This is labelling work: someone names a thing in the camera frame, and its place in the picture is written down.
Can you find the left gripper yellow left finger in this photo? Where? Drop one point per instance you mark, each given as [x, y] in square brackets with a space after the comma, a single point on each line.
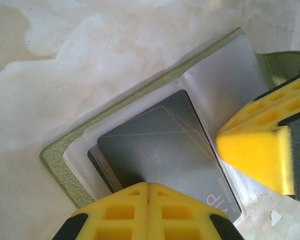
[120, 220]

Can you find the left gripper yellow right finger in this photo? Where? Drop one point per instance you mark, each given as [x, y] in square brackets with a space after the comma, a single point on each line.
[177, 220]

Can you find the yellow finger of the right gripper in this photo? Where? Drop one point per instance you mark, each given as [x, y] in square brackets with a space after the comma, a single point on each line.
[255, 155]
[287, 96]

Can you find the green fabric card holder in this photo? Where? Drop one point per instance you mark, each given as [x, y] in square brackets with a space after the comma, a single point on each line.
[65, 175]

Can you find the black VIP card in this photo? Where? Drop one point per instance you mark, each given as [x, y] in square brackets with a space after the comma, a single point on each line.
[152, 150]

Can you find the dark grey plastic card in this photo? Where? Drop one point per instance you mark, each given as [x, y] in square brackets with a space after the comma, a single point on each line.
[100, 165]

